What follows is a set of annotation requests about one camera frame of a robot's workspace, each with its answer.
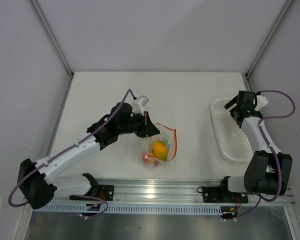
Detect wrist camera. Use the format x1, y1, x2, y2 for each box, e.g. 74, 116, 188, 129
255, 94, 269, 111
131, 95, 149, 116

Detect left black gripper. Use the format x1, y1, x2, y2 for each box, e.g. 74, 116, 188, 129
117, 111, 160, 138

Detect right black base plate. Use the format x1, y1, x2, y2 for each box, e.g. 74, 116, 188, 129
196, 186, 249, 204

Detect white perforated plastic basket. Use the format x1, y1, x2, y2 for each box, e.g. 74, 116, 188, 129
210, 99, 253, 163

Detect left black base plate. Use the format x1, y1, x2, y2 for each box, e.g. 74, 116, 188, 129
69, 185, 115, 202

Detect left aluminium frame post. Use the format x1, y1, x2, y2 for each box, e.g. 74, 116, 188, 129
28, 0, 74, 78

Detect slotted white cable duct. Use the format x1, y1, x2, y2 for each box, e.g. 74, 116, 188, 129
36, 202, 223, 216

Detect right aluminium frame post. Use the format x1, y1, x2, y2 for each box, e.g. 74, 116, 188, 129
245, 0, 297, 81

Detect yellow green mango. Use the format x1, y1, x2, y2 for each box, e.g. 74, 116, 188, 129
152, 141, 169, 161

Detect aluminium mounting rail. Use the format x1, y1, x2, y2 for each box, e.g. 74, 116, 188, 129
24, 178, 297, 207

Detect white cauliflower with leaves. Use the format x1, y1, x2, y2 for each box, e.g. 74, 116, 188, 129
149, 134, 171, 148

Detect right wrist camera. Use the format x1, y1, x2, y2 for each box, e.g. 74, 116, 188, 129
255, 94, 269, 111

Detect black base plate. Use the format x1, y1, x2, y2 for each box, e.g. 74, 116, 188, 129
69, 185, 115, 202
196, 186, 249, 204

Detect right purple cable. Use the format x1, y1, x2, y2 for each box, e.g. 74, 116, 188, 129
224, 89, 296, 222

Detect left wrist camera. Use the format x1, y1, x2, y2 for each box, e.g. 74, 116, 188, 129
131, 95, 149, 116

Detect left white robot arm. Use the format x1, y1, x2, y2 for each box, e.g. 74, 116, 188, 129
17, 103, 160, 210

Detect clear zip top bag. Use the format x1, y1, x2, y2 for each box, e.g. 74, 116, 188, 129
129, 122, 178, 168

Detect aluminium frame post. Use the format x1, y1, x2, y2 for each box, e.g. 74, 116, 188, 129
245, 0, 297, 81
28, 0, 74, 78

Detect peach fruit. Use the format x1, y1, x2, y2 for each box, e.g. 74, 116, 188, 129
142, 154, 160, 167

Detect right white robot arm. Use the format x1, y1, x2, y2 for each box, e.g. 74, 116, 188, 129
218, 90, 293, 202

